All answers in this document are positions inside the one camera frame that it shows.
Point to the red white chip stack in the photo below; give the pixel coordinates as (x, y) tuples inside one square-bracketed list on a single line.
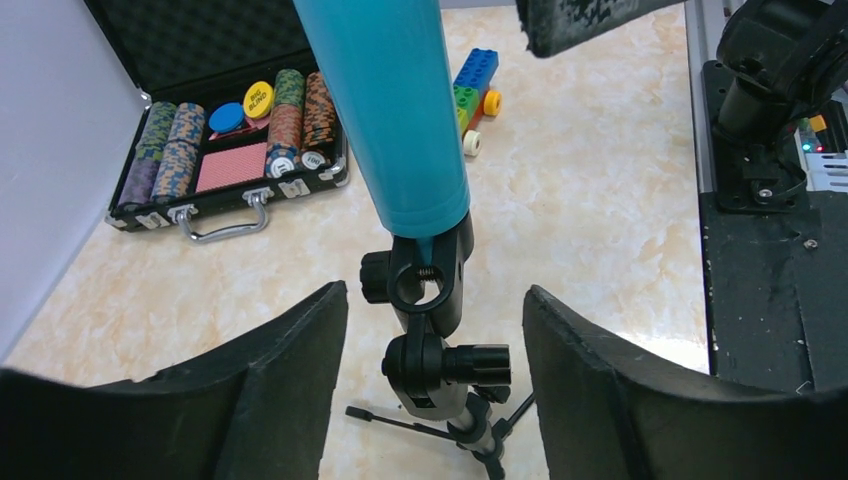
[(284, 140)]

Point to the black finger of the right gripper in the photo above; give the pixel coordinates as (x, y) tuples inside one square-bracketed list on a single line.
[(554, 26)]

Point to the white toy wheel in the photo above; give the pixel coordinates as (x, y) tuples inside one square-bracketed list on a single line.
[(471, 143)]

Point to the cyan toy microphone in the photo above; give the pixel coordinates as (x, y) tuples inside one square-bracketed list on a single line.
[(385, 65)]

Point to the orange black chip stack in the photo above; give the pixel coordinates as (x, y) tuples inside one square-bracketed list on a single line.
[(319, 121)]

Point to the green chip stack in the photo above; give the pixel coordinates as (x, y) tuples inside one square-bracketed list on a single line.
[(289, 88)]

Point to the yellow round dealer chip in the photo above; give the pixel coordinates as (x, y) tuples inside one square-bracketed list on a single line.
[(258, 100)]

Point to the black poker chip case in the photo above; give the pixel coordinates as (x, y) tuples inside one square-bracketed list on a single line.
[(210, 53)]

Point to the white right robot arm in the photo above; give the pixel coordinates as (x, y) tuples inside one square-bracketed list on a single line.
[(790, 55)]

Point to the lime green toy brick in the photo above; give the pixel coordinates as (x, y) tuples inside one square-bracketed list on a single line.
[(462, 120)]

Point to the red playing card deck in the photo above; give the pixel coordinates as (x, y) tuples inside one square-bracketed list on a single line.
[(231, 167)]

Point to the black tripod mic stand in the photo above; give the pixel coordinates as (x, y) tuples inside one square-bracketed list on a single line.
[(450, 390)]

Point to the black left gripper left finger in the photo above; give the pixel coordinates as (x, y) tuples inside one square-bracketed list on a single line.
[(255, 407)]

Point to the blue round dealer chip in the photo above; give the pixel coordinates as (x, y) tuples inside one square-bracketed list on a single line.
[(227, 118)]

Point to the blue tan chip stack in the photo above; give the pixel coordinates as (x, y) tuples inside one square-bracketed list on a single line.
[(175, 133)]

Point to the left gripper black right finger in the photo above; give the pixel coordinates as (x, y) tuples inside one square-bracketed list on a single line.
[(610, 409)]

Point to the yellow toy wheel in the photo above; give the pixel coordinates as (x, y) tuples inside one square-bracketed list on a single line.
[(491, 103)]

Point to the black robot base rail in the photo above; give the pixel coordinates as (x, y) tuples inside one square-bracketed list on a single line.
[(773, 226)]

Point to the blue toy brick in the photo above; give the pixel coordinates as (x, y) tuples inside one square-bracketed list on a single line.
[(478, 69)]

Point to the purple chip stack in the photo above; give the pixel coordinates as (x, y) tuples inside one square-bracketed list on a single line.
[(139, 183)]

